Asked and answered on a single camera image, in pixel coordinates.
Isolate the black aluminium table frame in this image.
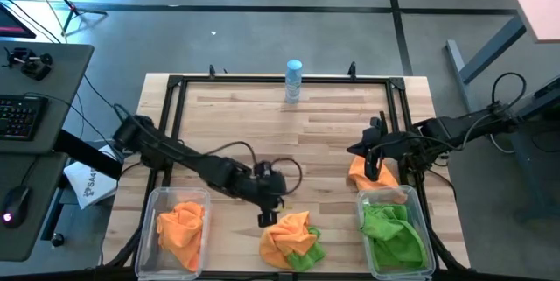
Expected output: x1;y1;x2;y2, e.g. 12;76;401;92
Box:
130;73;421;281

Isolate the dark monitor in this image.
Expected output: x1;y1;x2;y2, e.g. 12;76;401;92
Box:
0;2;38;40

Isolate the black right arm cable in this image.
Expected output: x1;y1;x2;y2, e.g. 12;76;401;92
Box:
458;71;529;151

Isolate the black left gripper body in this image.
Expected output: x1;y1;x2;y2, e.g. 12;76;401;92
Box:
242;160;289;213

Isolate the grey desk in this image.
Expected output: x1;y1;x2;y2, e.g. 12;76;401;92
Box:
0;40;95;263

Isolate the black arm base beam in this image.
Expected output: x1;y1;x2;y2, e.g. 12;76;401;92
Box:
52;129;124;182

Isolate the black computer mouse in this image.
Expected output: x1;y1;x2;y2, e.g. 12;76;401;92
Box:
0;184;32;230

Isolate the pale pink table top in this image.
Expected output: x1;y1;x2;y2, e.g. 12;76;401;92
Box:
495;0;560;45

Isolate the black backlit keyboard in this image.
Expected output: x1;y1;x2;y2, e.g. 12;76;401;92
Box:
0;94;49;143

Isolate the grey table leg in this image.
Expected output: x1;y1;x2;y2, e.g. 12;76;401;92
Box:
444;13;528;121

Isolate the grey metal stand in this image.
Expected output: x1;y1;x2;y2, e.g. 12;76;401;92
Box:
489;74;560;223

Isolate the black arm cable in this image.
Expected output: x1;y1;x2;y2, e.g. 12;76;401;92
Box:
113;103;304;197
458;71;529;151

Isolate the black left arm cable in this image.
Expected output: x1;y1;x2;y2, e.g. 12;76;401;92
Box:
113;103;304;197

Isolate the black tripod stand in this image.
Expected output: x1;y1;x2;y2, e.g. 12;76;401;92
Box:
33;0;109;38

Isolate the white printed bag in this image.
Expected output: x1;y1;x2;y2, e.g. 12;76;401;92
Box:
62;144;120;211

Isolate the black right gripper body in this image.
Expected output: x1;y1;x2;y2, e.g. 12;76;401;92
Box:
346;116;397;162

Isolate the black clamp mount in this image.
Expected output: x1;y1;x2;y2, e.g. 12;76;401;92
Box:
3;46;54;82

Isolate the clear plastic bin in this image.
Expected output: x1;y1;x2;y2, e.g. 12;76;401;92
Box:
134;186;212;281
354;184;438;281

